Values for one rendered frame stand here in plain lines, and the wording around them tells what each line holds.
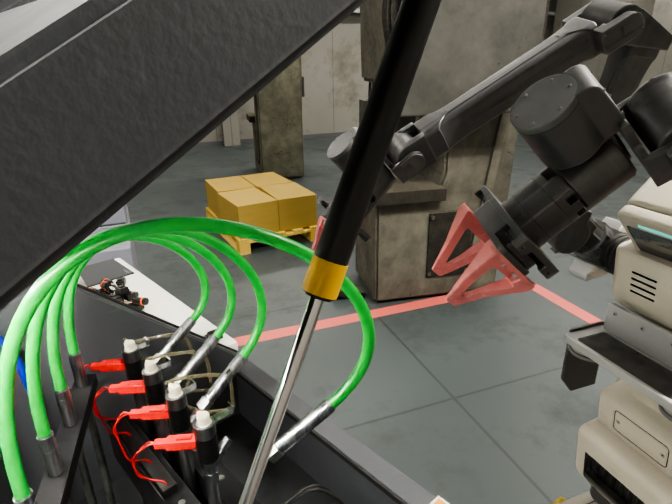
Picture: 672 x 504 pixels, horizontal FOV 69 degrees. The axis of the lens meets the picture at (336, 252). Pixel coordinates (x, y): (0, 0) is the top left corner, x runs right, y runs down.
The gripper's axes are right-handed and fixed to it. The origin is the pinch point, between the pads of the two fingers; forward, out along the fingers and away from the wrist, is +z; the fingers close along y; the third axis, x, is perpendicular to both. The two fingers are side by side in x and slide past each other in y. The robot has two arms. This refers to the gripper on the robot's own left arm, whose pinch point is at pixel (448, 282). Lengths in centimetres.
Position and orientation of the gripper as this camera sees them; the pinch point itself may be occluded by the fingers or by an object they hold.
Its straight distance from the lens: 52.8
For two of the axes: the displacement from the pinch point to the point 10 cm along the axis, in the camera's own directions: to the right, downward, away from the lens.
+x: 7.1, 5.3, 4.7
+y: 1.2, 5.7, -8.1
